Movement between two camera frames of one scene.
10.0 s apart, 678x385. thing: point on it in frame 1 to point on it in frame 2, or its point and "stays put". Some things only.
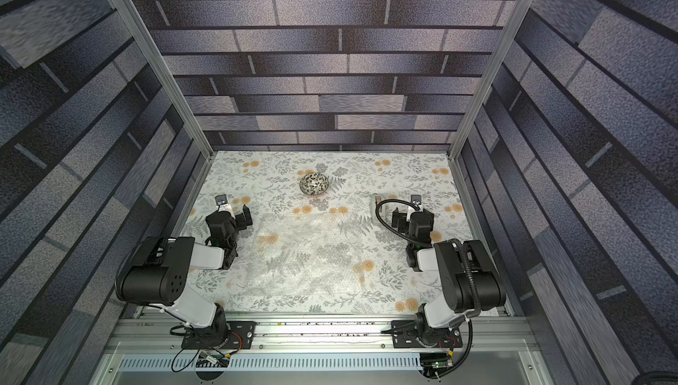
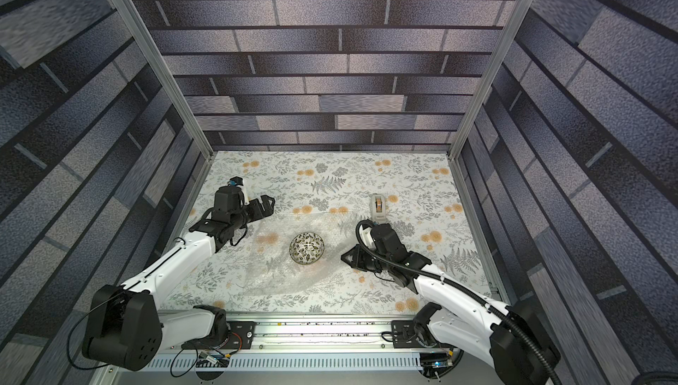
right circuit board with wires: x=437 y=361 stays put
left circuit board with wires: x=208 y=358 stays put
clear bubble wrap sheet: x=309 y=259 stays put
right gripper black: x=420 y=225 to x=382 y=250
